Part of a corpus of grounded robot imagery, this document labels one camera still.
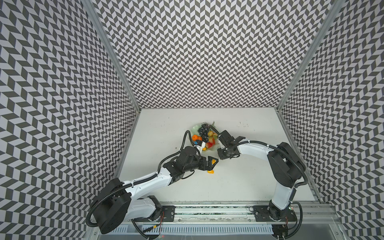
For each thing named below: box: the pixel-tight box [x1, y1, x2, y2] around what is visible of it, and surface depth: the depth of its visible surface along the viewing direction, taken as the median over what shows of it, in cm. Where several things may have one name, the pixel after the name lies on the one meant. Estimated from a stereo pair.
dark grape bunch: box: [197, 122, 210, 142], surface depth 98 cm
